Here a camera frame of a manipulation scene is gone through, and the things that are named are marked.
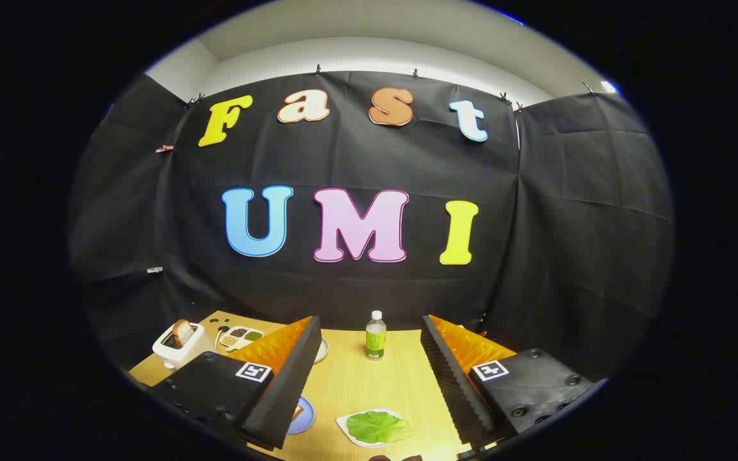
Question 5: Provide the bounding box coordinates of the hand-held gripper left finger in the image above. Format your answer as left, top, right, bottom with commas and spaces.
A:
149, 315, 323, 451

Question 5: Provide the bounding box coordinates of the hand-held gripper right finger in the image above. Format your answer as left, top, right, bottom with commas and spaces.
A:
420, 314, 595, 449

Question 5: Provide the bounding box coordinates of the green lettuce leaf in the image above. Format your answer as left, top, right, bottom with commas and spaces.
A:
347, 411, 411, 444

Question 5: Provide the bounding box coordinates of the blue round plate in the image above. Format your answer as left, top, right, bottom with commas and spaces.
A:
286, 396, 316, 436

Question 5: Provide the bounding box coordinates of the white square plate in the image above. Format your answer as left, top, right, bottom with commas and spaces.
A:
336, 408, 408, 449

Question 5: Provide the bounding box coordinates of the white divided seasoning tray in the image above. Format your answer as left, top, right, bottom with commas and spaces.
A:
218, 325, 265, 351

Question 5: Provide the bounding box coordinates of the clear bottle with green label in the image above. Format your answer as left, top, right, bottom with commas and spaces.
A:
365, 311, 387, 360

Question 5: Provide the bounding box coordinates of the white toaster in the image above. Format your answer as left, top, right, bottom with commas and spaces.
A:
152, 320, 213, 370

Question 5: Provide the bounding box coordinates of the black backdrop cloth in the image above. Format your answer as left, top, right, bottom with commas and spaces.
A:
68, 70, 674, 385

